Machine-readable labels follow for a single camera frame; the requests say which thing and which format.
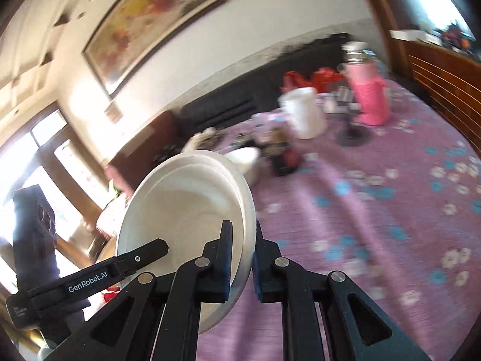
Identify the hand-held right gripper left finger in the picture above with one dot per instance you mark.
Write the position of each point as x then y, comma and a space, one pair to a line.
225, 267

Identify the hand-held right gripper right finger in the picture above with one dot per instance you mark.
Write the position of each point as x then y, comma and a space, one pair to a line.
260, 274

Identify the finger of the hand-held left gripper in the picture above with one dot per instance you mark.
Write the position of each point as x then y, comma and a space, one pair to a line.
94, 276

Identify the wooden framed window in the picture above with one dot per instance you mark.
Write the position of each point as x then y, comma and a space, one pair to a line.
45, 158

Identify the black jar with wooden lid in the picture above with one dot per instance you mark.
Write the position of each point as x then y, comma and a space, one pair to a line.
283, 154

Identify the black phone stand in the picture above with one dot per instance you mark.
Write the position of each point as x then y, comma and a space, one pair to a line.
351, 135

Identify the white plastic jar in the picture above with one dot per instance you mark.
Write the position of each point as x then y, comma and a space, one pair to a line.
304, 112

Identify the black sofa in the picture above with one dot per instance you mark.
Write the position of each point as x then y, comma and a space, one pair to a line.
240, 94

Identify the red plastic bag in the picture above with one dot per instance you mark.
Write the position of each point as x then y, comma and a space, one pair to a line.
319, 77

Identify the pink knit-sleeved thermos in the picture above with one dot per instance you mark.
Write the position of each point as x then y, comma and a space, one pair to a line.
370, 94

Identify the white flat box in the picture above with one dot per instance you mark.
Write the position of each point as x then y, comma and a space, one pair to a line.
413, 35

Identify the windowsill clutter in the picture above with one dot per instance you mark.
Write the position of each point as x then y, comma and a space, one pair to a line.
456, 32

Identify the small wall plaque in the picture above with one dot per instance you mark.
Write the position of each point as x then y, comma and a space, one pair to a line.
113, 113

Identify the framed wall painting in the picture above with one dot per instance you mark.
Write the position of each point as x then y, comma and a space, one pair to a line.
150, 18

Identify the wooden wall cabinet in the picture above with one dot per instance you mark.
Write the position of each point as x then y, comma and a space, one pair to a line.
439, 79

